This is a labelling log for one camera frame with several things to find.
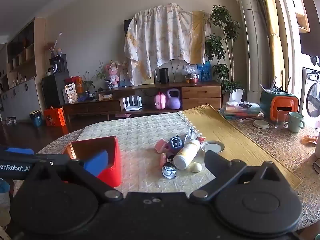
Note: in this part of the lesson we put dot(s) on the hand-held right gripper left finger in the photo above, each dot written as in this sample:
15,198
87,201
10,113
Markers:
96,163

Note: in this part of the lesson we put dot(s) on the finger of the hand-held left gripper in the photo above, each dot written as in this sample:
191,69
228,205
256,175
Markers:
18,151

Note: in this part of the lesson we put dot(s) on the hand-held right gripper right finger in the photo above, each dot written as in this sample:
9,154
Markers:
217,161

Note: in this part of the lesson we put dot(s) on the round metal lid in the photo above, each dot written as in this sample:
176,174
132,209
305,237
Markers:
212,147

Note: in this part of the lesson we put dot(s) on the red square tin box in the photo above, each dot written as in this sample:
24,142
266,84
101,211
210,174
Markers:
115,165

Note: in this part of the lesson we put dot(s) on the small cream round object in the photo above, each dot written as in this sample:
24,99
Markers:
196,167

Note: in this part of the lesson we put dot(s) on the red snack packet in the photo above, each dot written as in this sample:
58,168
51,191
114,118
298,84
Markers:
201,139

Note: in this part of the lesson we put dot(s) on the white plastic bottle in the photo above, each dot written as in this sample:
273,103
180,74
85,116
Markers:
186,153

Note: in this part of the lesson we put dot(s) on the blue purple grape toy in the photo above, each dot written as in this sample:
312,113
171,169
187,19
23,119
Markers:
176,143

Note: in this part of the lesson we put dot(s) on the silver nail clipper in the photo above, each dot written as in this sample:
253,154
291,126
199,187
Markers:
170,159

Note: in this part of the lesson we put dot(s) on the packaged black tool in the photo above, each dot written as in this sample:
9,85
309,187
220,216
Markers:
169,171

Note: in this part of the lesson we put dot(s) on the pink marker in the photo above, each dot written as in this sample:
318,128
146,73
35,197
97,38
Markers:
163,158

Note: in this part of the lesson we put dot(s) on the pink ribbed brush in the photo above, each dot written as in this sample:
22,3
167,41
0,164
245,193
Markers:
162,146

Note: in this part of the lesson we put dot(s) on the yellow table runner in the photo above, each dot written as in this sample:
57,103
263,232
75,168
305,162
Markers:
237,135

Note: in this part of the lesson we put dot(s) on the blue waste bin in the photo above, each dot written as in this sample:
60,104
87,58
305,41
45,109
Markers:
35,118

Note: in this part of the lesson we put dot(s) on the orange paper bag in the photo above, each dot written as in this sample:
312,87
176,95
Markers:
55,117

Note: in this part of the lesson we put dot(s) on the stack of books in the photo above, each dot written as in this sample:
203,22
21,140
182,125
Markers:
235,112

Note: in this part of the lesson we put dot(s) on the cream quilted table mat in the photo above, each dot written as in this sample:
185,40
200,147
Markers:
140,135

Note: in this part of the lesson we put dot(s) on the white round coaster lid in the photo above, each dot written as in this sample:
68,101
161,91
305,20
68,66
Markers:
260,124

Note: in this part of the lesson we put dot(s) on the dark bagged snack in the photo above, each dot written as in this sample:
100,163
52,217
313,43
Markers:
245,104

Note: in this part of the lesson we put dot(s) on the gold patterned tablecloth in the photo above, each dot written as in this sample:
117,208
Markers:
282,150

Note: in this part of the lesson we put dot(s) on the white router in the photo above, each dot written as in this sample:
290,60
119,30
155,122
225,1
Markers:
132,107

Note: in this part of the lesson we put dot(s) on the small wooden box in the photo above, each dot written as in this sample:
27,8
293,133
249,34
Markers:
105,96

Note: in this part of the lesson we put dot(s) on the white planter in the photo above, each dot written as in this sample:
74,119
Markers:
236,96

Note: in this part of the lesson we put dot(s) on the black cabinet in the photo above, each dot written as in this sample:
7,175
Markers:
52,90

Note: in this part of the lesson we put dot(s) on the wooden television cabinet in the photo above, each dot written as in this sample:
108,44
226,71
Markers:
200,92

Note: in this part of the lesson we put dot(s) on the purple kettlebell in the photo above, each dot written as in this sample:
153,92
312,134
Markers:
174,101

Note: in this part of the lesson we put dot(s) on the white cereal box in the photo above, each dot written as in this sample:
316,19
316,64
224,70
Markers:
70,93

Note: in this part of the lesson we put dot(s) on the green orange utensil holder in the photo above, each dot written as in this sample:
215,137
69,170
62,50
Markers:
268,105

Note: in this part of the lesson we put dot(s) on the clear drinking glass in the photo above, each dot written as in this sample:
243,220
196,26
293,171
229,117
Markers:
281,120

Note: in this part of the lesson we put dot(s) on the thin leafed potted plant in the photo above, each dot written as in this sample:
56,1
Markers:
88,85

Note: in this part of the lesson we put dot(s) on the red orange gift bag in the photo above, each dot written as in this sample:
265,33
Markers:
78,83

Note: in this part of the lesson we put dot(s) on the pink toy suitcase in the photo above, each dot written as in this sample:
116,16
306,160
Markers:
160,101

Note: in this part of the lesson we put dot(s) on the green mug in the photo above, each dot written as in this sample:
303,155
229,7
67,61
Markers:
295,122

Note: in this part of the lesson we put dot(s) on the small leafy potted plant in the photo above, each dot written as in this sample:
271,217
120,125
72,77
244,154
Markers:
101,75

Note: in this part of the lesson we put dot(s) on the pink plush doll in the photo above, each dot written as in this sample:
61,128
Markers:
114,75

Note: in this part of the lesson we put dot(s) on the blue bottle pack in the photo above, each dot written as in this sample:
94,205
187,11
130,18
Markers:
205,71

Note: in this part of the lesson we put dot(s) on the clear plastic snack bag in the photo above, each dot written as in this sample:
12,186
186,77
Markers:
190,73

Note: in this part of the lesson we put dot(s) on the orange crumpled wrapper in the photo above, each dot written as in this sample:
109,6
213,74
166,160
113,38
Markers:
309,140

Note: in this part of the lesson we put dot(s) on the black coffee machine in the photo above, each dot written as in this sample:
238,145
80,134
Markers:
58,63

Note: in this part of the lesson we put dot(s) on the black cylinder speaker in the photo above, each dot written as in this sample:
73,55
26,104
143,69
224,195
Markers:
164,76

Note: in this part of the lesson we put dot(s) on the vase with flowers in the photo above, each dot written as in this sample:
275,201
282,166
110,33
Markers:
56,51

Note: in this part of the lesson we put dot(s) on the white washing machine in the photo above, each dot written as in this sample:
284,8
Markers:
312,97

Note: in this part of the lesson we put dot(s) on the cream standing air conditioner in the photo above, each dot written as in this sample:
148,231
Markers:
250,42

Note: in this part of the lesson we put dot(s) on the tall green houseplant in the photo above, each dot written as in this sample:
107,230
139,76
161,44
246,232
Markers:
223,22

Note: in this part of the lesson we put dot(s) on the black television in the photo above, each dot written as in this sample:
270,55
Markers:
126,27

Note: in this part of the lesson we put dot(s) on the yellow curtain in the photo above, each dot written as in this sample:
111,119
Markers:
272,30

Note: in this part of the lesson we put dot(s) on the wooden wall shelving cabinet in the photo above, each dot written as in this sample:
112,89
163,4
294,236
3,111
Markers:
22,92

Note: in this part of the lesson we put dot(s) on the wooden wall shelf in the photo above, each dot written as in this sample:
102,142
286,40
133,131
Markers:
302,22

